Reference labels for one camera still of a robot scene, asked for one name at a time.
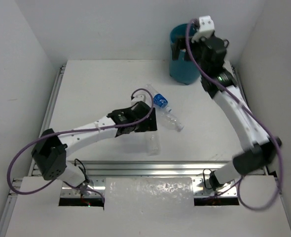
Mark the aluminium frame rail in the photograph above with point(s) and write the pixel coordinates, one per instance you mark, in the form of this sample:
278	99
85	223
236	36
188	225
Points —
145	196

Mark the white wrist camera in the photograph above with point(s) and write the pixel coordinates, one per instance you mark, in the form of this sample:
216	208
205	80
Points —
138	98
205	28

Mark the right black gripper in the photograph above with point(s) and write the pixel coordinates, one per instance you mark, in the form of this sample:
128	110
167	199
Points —
180	44

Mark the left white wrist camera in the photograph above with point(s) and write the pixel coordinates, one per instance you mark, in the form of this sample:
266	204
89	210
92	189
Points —
138	98

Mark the blue label bottle back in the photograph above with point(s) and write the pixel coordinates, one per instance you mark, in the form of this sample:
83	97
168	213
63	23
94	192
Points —
159	100

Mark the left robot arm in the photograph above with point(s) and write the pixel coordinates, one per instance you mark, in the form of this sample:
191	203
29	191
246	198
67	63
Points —
51	152

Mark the clear bottle front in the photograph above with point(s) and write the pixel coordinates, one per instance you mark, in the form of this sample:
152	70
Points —
152	143

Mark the clear bottle diagonal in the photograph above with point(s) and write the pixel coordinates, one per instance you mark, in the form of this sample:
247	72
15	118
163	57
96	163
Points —
169	121

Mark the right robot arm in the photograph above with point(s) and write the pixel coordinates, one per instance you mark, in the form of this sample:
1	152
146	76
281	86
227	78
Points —
258	148

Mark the teal plastic bin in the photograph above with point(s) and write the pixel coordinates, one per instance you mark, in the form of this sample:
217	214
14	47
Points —
181	71

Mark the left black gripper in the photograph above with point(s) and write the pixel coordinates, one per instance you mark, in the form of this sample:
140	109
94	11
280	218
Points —
153	119

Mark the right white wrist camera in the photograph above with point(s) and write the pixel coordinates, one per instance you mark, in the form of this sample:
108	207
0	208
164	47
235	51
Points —
205	28

